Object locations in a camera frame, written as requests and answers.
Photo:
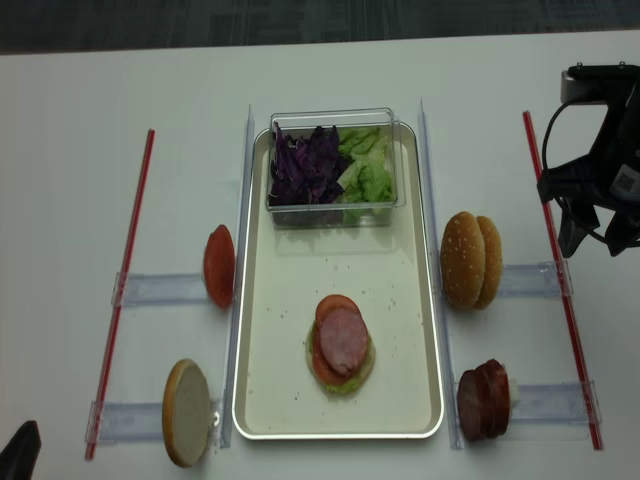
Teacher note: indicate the pink meat patty slice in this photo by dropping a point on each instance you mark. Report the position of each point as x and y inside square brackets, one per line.
[343, 338]

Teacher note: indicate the silver metal tray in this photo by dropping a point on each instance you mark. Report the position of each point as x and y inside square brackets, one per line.
[385, 270]

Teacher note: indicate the clear lower left track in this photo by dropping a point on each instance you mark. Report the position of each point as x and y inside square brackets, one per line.
[120, 422]

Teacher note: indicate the stack of meat slices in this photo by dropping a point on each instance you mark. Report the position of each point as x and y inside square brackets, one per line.
[484, 401]

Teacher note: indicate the upright bun half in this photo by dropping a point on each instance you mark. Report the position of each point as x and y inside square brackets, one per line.
[186, 410]

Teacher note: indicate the rear sesame bun top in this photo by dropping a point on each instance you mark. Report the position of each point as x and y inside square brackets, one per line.
[493, 262]

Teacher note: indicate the sesame bun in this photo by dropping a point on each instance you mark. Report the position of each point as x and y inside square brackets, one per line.
[462, 260]
[493, 262]

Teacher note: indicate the green lettuce leaves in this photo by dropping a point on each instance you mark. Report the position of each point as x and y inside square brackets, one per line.
[366, 178]

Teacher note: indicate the clear upper left track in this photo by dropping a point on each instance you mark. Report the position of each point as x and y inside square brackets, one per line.
[133, 289]

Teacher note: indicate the clear lower right track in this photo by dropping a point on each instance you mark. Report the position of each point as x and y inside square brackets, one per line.
[564, 403]

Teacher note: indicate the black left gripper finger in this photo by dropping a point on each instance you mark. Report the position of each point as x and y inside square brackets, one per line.
[18, 458]

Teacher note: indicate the front sesame bun top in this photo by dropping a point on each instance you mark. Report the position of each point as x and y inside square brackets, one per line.
[462, 260]

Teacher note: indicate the clear plastic salad box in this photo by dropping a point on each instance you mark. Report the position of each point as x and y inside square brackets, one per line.
[338, 215]

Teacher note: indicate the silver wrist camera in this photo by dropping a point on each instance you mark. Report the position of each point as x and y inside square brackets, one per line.
[598, 84]

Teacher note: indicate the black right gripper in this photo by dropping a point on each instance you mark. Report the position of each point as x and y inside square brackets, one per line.
[607, 176]

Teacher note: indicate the right red rail strip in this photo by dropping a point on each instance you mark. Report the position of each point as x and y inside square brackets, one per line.
[542, 334]

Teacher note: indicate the clear left divider wall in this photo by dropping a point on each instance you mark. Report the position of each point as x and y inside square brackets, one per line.
[226, 409]

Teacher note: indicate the lettuce on bun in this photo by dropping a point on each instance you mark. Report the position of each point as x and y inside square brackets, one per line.
[345, 386]

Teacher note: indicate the red rail strip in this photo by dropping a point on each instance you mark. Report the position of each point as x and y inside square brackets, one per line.
[124, 268]
[542, 334]

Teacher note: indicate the purple cabbage leaves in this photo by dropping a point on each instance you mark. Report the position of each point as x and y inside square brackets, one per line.
[305, 170]

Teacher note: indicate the left red rail strip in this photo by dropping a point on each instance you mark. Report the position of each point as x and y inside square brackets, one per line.
[124, 268]

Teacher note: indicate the tomato slices on bun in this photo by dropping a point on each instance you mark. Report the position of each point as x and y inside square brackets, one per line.
[319, 365]

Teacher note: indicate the bottom bun on tray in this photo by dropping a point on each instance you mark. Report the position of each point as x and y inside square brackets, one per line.
[370, 365]

